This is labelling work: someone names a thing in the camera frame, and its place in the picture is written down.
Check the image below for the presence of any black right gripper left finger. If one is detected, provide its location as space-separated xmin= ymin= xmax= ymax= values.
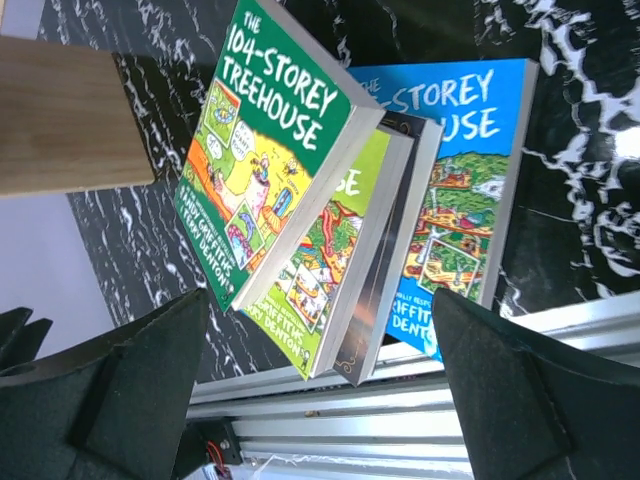
xmin=1 ymin=289 xmax=209 ymax=479

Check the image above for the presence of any dark Tale of Two Cities book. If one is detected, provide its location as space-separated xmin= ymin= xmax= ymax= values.
xmin=333 ymin=112 xmax=442 ymax=386

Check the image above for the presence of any blue 26-storey treehouse book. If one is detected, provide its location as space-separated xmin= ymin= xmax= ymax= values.
xmin=349 ymin=58 xmax=539 ymax=360

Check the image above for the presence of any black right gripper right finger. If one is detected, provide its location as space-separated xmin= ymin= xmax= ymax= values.
xmin=432 ymin=290 xmax=639 ymax=479

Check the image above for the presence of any dark green 104-storey treehouse book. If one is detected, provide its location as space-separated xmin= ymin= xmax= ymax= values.
xmin=174 ymin=1 xmax=384 ymax=311

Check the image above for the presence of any aluminium rail frame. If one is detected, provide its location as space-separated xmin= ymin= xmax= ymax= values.
xmin=185 ymin=292 xmax=640 ymax=480

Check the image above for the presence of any light green 65-storey treehouse book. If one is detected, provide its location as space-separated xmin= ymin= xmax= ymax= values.
xmin=242 ymin=127 xmax=414 ymax=380

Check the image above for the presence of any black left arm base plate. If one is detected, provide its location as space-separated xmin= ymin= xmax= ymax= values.
xmin=171 ymin=417 xmax=243 ymax=479

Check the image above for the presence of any wooden shelf stand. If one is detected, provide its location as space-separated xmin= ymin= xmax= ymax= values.
xmin=1 ymin=36 xmax=155 ymax=197

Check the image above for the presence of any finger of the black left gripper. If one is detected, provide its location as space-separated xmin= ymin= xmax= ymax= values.
xmin=1 ymin=307 xmax=33 ymax=365
xmin=9 ymin=318 xmax=53 ymax=367

